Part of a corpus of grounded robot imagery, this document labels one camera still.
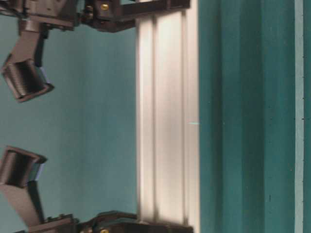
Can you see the black bottom gripper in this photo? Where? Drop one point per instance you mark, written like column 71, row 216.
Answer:
column 105, row 222

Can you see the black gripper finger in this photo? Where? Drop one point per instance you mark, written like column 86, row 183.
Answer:
column 155, row 228
column 149, row 7

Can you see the black top gripper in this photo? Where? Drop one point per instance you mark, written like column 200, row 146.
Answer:
column 40, row 16

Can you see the silver aluminium extrusion rail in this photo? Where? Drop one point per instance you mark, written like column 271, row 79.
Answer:
column 167, row 77

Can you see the teal table mat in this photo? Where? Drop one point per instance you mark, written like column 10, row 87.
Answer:
column 255, row 116

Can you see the black wrist camera top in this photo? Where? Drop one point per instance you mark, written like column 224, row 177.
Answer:
column 22, row 70

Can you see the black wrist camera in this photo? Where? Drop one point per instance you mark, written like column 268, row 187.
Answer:
column 22, row 70
column 19, row 171

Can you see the black wrist camera bottom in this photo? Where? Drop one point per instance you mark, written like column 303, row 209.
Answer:
column 19, row 171

